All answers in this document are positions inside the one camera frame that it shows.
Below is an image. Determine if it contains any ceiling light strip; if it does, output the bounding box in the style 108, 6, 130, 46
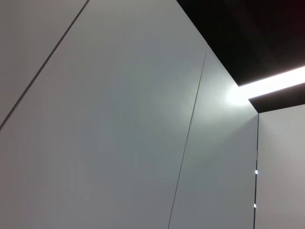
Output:
225, 64, 305, 105

